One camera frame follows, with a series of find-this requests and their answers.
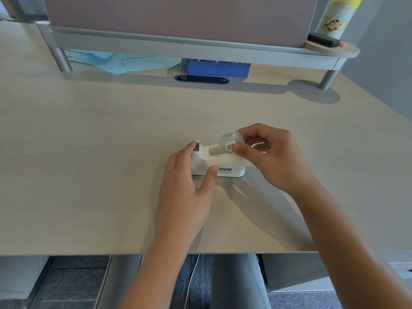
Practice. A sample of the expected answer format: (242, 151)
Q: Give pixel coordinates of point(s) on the light blue paper sheets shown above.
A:
(109, 62)

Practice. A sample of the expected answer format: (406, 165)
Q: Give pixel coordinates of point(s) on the white tape dispenser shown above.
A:
(225, 164)

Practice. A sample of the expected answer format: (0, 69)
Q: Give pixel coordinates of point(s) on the grey desk leg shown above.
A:
(119, 279)

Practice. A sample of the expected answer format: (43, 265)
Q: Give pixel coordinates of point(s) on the round wooden side shelf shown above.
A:
(334, 51)

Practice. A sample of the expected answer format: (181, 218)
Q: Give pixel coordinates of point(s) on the clear tape roll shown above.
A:
(227, 139)

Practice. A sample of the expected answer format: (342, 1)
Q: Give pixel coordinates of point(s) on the blue plastic box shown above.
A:
(219, 68)

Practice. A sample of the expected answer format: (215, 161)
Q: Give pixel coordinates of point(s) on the yellow and white bottle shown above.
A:
(338, 16)

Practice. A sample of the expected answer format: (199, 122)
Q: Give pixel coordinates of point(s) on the person's left hand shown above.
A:
(180, 196)

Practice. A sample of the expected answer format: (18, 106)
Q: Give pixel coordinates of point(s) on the grey metal partition frame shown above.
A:
(193, 48)

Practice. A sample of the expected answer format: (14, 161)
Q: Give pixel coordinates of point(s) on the person's right forearm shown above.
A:
(347, 254)

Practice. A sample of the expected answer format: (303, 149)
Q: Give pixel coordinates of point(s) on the person's left thumb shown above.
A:
(209, 181)

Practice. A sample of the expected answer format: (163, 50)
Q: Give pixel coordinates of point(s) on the person's right hand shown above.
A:
(283, 160)

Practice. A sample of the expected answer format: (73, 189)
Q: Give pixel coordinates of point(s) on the person's left forearm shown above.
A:
(161, 273)

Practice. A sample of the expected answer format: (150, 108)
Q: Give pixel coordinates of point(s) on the mauve desk partition panel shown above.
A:
(180, 16)

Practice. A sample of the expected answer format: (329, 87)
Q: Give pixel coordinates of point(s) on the person's right thumb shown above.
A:
(244, 152)

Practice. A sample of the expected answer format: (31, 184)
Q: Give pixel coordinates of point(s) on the black stapler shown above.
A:
(323, 40)

